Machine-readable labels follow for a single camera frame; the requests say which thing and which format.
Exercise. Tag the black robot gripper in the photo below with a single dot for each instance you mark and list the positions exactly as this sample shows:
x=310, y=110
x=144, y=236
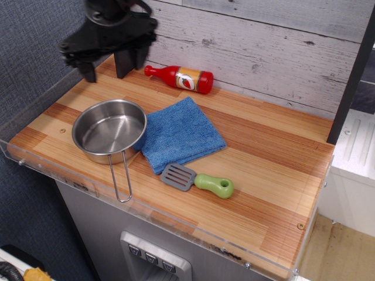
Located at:
x=92, y=41

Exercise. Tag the stainless steel pot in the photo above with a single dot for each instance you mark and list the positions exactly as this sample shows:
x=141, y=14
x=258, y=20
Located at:
x=111, y=132

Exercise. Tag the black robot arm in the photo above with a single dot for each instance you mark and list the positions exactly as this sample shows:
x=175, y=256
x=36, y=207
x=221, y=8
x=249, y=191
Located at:
x=111, y=12

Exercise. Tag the blue folded cloth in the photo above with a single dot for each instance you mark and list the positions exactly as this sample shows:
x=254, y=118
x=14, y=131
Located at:
x=180, y=133

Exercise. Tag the red toy sauce bottle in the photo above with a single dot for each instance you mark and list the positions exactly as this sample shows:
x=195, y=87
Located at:
x=184, y=78

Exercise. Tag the grey green toy spatula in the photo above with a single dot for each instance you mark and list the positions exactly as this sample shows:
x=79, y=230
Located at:
x=183, y=178

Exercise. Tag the grey toy fridge cabinet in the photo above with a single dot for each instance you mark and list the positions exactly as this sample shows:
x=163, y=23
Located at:
x=100, y=225

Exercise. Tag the silver dispenser panel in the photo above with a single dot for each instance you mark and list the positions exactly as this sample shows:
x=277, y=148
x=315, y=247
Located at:
x=152, y=257

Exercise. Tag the yellow object at corner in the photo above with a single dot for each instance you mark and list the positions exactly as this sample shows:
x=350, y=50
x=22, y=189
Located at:
x=36, y=274

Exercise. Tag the clear acrylic table guard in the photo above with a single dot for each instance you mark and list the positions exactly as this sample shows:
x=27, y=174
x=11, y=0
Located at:
x=276, y=157

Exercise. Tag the white toy sink unit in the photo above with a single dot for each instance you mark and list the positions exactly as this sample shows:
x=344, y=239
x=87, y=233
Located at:
x=347, y=196

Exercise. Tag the dark left frame post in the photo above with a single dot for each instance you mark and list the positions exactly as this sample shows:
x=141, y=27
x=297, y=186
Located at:
x=125, y=61

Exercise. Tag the dark frame post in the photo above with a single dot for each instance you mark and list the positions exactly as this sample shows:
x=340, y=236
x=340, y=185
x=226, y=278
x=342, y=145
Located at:
x=353, y=81
x=125, y=61

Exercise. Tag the dark right frame post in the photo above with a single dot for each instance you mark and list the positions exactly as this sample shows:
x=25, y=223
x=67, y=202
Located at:
x=353, y=81

